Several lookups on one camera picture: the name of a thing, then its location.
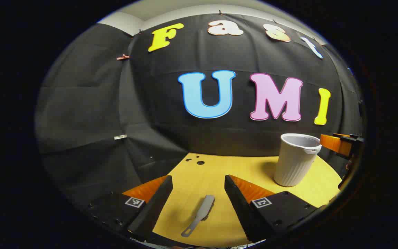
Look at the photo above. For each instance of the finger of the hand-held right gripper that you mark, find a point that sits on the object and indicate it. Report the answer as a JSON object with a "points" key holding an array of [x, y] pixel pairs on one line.
{"points": [[337, 144]]}

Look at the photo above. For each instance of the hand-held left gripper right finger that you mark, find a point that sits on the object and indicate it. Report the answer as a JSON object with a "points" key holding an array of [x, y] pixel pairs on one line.
{"points": [[242, 211]]}

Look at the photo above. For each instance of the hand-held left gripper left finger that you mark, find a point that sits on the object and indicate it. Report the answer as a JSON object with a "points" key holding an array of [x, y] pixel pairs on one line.
{"points": [[152, 211]]}

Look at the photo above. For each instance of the grey ribbed garbage bin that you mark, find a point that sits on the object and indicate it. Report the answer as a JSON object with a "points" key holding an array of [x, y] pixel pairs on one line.
{"points": [[294, 166]]}

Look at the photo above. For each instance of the small grey broom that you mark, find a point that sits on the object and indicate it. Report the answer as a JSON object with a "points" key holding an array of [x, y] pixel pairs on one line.
{"points": [[204, 207]]}

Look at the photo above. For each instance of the small red clip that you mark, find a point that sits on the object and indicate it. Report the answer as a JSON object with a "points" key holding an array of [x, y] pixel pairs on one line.
{"points": [[123, 57]]}

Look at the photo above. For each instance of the small white clip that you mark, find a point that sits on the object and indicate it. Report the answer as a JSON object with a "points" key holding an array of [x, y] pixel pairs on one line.
{"points": [[120, 137]]}

